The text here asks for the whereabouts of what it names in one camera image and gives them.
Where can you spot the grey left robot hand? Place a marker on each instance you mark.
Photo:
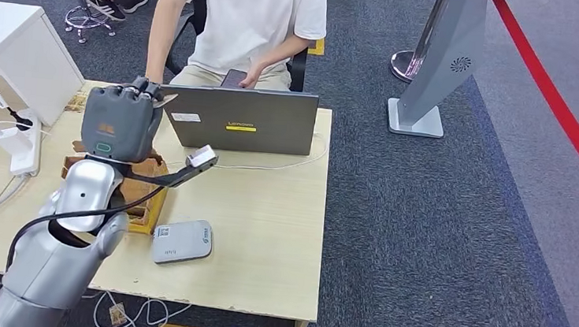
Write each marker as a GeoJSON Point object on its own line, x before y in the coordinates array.
{"type": "Point", "coordinates": [120, 121]}

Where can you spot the dark smartphone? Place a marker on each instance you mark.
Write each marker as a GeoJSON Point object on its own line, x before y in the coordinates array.
{"type": "Point", "coordinates": [233, 77]}

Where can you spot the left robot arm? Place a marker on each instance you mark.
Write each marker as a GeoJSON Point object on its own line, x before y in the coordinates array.
{"type": "Point", "coordinates": [50, 267]}

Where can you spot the person's right forearm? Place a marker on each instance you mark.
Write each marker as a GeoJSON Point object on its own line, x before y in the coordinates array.
{"type": "Point", "coordinates": [157, 51]}

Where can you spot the person's left forearm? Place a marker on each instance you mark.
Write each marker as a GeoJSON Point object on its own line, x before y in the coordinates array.
{"type": "Point", "coordinates": [286, 52]}

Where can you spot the white card reader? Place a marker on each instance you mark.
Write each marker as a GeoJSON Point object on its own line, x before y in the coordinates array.
{"type": "Point", "coordinates": [183, 242]}

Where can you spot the person's left hand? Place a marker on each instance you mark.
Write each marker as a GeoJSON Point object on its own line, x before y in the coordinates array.
{"type": "Point", "coordinates": [252, 75]}

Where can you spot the white cabinet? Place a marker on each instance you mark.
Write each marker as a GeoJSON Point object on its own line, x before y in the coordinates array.
{"type": "Point", "coordinates": [41, 67]}

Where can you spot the white power strip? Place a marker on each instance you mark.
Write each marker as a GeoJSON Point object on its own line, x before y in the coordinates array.
{"type": "Point", "coordinates": [28, 160]}

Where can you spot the white charger adapter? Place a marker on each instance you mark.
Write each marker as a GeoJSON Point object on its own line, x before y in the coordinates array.
{"type": "Point", "coordinates": [8, 140]}

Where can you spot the grey Lenovo laptop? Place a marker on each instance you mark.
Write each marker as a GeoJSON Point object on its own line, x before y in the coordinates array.
{"type": "Point", "coordinates": [241, 111]}

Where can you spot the small brown floor tag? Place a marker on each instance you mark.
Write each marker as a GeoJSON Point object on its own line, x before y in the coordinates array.
{"type": "Point", "coordinates": [118, 315]}

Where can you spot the grey kiosk stand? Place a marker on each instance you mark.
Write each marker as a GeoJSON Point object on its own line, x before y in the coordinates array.
{"type": "Point", "coordinates": [446, 45]}

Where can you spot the black camera bracket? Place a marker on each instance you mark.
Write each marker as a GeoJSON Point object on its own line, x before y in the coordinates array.
{"type": "Point", "coordinates": [173, 177]}

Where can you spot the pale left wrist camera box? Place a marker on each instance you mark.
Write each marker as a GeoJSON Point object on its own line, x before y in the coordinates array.
{"type": "Point", "coordinates": [202, 156]}

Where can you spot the chrome stanchion post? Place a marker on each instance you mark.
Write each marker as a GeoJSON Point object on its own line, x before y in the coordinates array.
{"type": "Point", "coordinates": [405, 65]}

